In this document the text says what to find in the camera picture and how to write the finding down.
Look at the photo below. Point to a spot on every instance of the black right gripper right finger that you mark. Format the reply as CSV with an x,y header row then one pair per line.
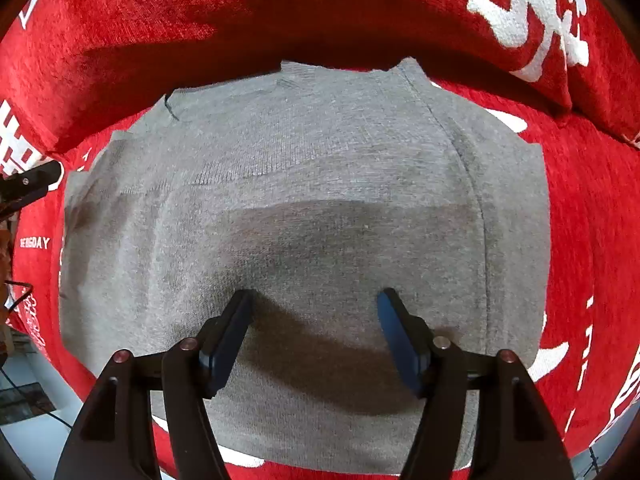
x,y
516,437

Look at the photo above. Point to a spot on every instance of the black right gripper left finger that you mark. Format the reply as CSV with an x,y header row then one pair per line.
x,y
112,437

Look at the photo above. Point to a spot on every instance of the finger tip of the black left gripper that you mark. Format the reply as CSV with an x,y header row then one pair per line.
x,y
21,190

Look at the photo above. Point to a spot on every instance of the grey knit garment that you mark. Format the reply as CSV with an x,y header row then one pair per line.
x,y
317,188

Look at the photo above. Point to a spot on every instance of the red blanket with white print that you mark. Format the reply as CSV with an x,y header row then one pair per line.
x,y
559,73

